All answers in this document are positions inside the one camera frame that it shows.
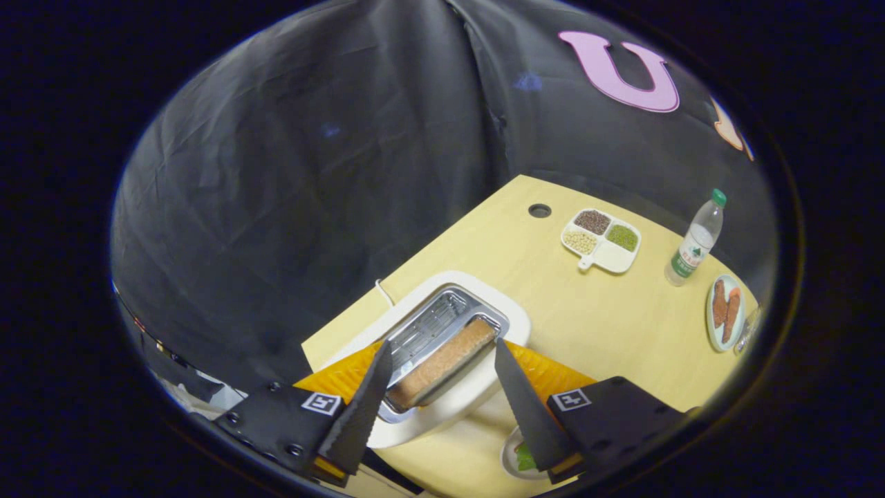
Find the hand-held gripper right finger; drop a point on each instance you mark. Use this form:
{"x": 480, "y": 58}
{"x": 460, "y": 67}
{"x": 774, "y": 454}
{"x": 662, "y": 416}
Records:
{"x": 529, "y": 415}

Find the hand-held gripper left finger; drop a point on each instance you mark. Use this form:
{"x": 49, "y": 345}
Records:
{"x": 363, "y": 415}

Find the green lettuce leaf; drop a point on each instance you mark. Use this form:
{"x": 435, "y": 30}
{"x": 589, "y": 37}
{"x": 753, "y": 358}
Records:
{"x": 527, "y": 460}

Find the round beige plate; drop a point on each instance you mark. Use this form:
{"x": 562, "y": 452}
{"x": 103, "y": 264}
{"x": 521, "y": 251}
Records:
{"x": 509, "y": 460}

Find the white toaster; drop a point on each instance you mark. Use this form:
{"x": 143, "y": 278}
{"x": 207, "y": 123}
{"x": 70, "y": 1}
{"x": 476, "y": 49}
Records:
{"x": 477, "y": 392}

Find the bread slice with brown crust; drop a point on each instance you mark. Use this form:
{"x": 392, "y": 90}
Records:
{"x": 442, "y": 363}

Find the person's white shirt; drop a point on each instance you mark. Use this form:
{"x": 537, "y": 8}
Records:
{"x": 207, "y": 398}

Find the white divided dish with beans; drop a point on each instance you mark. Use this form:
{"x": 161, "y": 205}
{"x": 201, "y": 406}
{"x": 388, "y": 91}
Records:
{"x": 612, "y": 258}

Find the pale green oval plate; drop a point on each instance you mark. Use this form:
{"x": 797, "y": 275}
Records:
{"x": 711, "y": 333}

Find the brown meat patty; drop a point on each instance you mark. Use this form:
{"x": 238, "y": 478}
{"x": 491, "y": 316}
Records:
{"x": 719, "y": 304}
{"x": 731, "y": 318}

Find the clear bottle with green cap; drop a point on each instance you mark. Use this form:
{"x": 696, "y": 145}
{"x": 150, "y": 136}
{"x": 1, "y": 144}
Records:
{"x": 695, "y": 245}

